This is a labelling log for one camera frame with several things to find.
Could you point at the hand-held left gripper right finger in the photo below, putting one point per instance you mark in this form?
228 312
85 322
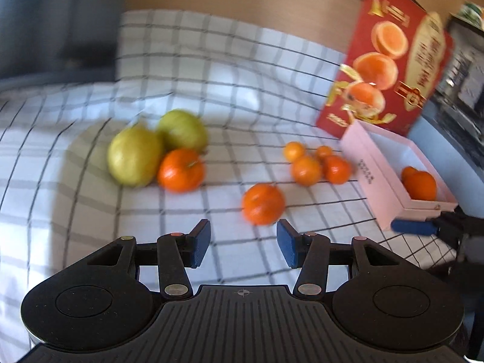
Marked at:
288 245

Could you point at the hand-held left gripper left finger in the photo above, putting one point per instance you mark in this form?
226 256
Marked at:
198 245

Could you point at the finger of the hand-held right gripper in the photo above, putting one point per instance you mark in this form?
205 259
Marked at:
412 227

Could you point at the large orange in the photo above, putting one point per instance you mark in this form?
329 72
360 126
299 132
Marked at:
181 170
263 203
420 186

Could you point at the small tangerine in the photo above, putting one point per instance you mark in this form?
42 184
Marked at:
407 172
306 170
294 150
323 151
337 169

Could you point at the pink cardboard box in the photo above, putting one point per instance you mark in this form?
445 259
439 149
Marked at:
372 181

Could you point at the large green pear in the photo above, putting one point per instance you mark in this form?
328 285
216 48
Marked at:
134 157

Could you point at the white checked bedsheet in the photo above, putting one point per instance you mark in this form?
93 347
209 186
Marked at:
75 211

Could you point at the dark shelf unit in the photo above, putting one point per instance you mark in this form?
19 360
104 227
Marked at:
461 83

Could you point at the red printed box lid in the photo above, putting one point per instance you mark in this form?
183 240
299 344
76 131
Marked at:
385 64

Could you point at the white checked pillow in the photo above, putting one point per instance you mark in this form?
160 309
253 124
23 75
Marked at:
211 60

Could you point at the green white object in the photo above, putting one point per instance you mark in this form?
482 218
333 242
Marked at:
470 9

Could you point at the dark grey monitor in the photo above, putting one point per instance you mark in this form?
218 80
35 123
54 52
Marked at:
56 19

